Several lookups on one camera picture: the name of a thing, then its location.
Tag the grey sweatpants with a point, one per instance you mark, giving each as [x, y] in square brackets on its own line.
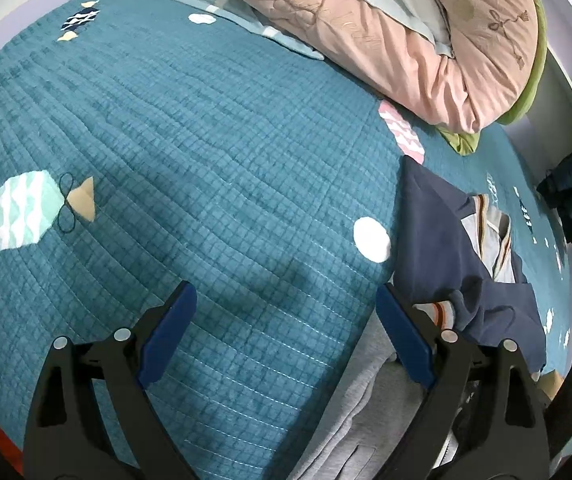
[361, 410]

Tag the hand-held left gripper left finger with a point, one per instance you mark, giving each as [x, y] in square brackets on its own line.
[166, 342]

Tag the pink folded duvet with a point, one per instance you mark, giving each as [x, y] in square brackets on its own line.
[391, 35]

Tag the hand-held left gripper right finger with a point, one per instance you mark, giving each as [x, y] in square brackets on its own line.
[408, 342]

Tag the teal quilted bedspread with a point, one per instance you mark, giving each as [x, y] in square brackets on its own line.
[191, 160]

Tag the green cushion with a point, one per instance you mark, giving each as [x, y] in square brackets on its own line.
[528, 95]

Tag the navy shirt with striped collar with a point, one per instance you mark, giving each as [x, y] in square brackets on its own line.
[436, 240]

